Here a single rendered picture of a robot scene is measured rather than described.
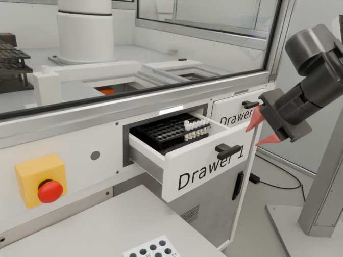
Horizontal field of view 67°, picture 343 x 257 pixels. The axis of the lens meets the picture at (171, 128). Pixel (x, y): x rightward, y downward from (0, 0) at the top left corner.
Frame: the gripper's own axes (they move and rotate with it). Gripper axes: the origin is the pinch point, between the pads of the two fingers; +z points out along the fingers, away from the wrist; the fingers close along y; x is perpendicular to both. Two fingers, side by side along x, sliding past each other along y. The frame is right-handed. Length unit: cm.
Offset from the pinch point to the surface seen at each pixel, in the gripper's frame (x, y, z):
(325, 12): -162, 58, 12
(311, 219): -89, -46, 67
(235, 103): -22.1, 14.5, 15.1
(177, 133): 6.0, 10.8, 13.8
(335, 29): -82, 25, -4
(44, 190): 38.1, 8.5, 12.2
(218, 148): 5.2, 1.8, 5.6
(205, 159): 7.8, 1.2, 8.1
